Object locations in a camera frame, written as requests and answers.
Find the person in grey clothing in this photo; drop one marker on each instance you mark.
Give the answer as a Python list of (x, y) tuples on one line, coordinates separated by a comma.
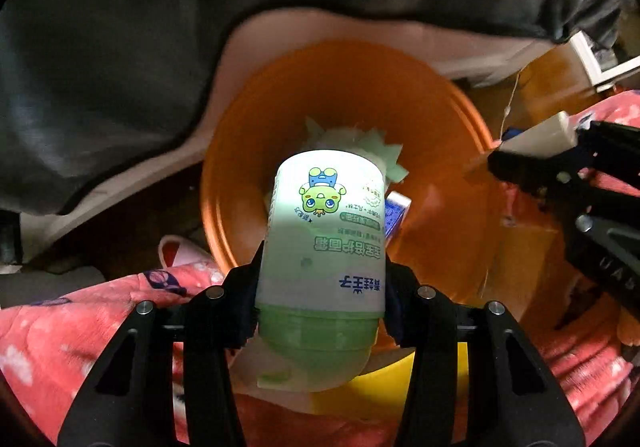
[(125, 52)]

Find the green and white crumpled wrapper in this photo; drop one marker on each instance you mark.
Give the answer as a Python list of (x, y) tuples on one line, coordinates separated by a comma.
[(350, 139)]

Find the white bottle with green cap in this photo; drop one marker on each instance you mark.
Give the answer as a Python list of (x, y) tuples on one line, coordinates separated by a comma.
[(325, 232)]

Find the pink floral blanket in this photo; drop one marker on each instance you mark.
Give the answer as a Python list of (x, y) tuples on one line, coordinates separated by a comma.
[(50, 342)]

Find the white tube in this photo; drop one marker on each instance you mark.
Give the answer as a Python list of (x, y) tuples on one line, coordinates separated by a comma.
[(545, 134)]

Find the small blue and white carton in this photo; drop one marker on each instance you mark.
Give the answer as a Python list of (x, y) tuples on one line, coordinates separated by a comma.
[(397, 213)]

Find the orange plastic bucket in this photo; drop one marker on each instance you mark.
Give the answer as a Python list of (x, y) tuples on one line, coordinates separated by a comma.
[(440, 137)]

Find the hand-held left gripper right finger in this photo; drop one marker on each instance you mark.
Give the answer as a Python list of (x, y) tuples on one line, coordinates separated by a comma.
[(400, 307)]

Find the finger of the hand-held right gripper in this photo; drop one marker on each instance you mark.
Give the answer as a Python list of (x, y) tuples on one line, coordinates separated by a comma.
[(610, 139), (520, 169)]

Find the yellow plastic container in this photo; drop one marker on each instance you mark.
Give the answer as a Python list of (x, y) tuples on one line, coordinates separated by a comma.
[(380, 392)]

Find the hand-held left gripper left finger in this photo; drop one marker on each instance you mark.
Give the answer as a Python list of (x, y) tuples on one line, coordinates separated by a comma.
[(242, 299)]

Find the white furniture frame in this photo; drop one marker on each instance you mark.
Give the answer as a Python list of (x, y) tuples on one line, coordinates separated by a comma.
[(606, 72)]

